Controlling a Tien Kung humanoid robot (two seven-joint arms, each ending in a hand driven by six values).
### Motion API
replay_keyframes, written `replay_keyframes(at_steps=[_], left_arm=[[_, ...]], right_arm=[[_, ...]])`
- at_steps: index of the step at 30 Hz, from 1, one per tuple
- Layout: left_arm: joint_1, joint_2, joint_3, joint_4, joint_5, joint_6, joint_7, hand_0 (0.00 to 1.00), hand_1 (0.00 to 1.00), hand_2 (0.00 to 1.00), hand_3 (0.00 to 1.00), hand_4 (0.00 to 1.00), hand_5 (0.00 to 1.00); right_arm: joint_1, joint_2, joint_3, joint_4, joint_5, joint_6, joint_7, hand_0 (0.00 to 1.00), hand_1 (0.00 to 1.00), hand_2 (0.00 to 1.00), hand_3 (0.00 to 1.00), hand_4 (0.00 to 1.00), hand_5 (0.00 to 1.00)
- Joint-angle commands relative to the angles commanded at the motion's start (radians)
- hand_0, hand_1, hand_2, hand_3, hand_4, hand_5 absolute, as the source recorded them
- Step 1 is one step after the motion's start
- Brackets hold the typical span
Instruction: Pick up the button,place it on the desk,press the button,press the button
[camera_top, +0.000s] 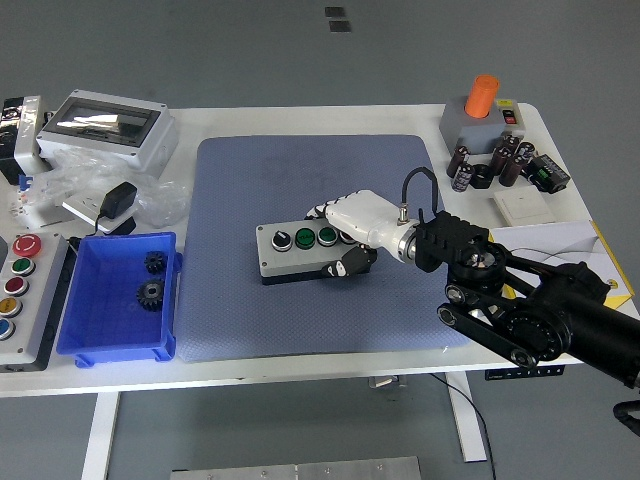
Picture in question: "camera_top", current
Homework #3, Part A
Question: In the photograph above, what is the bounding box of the black table height controller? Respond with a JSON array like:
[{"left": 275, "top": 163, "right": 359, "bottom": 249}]
[{"left": 483, "top": 365, "right": 566, "bottom": 382}]

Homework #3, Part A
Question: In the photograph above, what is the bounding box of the metal bracket under table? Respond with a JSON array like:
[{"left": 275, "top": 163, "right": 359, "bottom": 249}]
[{"left": 368, "top": 375, "right": 409, "bottom": 390}]

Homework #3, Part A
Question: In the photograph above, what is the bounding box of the blue-grey textured mat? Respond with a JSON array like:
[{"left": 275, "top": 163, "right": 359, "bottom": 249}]
[{"left": 177, "top": 133, "right": 474, "bottom": 364}]

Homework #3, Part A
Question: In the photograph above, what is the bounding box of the silver-printed dark capacitor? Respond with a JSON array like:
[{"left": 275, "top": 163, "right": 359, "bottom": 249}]
[{"left": 451, "top": 163, "right": 475, "bottom": 193}]

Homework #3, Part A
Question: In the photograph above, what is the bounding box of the black hex nut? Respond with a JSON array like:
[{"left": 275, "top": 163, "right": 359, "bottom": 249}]
[{"left": 469, "top": 163, "right": 494, "bottom": 190}]

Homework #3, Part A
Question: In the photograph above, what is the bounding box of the grey metal plate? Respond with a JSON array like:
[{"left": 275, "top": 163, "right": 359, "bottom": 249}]
[{"left": 169, "top": 455, "right": 422, "bottom": 480}]

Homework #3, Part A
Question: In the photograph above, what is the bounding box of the yellow and white carton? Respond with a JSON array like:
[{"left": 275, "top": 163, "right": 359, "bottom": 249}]
[{"left": 487, "top": 219, "right": 636, "bottom": 311}]

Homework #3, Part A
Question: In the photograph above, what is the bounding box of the blue plastic bin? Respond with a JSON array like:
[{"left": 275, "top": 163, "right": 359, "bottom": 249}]
[{"left": 55, "top": 231, "right": 184, "bottom": 369}]

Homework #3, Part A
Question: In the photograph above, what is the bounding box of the black and green terminal module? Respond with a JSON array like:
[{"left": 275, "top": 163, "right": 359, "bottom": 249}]
[{"left": 522, "top": 154, "right": 571, "bottom": 195}]

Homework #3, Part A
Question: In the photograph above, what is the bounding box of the white wall switch plate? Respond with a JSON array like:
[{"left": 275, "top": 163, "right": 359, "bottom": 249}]
[{"left": 492, "top": 189, "right": 557, "bottom": 225}]

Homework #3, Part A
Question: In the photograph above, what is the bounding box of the large black bevel gear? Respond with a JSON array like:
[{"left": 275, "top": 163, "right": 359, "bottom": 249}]
[{"left": 134, "top": 278, "right": 166, "bottom": 313}]

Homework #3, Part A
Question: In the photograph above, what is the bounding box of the grey switch box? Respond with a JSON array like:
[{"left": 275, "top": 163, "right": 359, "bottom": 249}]
[{"left": 438, "top": 96, "right": 526, "bottom": 154}]

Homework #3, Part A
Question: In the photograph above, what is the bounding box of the white table leg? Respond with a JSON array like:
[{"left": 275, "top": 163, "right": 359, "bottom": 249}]
[
  {"left": 80, "top": 392, "right": 121, "bottom": 480},
  {"left": 446, "top": 372, "right": 489, "bottom": 464}
]

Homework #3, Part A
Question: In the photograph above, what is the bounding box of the grey enclosure with clear window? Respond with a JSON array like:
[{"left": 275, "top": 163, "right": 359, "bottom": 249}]
[{"left": 35, "top": 89, "right": 180, "bottom": 180}]

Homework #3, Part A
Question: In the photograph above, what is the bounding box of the black power adapter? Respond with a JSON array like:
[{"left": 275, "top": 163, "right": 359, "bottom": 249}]
[{"left": 94, "top": 181, "right": 139, "bottom": 234}]

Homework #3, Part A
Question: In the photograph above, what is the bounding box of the clear plastic bag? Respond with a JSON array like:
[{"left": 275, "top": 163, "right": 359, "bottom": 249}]
[{"left": 29, "top": 147, "right": 194, "bottom": 229}]

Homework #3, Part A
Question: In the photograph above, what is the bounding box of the grey five-button control station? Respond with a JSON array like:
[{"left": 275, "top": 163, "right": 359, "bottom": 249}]
[{"left": 0, "top": 232, "right": 76, "bottom": 373}]

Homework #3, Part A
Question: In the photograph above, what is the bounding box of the orange cylinder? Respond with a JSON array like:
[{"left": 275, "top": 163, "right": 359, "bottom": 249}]
[{"left": 464, "top": 74, "right": 501, "bottom": 120}]

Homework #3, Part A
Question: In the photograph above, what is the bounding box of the grey four-button control box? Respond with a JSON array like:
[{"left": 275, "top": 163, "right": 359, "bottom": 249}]
[{"left": 255, "top": 222, "right": 374, "bottom": 287}]

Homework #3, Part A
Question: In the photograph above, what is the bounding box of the black cable under table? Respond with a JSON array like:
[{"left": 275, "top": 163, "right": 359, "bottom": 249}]
[{"left": 429, "top": 372, "right": 499, "bottom": 480}]

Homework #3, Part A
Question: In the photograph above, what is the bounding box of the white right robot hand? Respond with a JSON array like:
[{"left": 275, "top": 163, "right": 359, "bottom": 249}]
[{"left": 302, "top": 188, "right": 406, "bottom": 279}]

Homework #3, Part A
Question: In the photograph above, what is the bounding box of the small black bevel gear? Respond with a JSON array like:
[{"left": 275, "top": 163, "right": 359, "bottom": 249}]
[{"left": 143, "top": 250, "right": 168, "bottom": 275}]

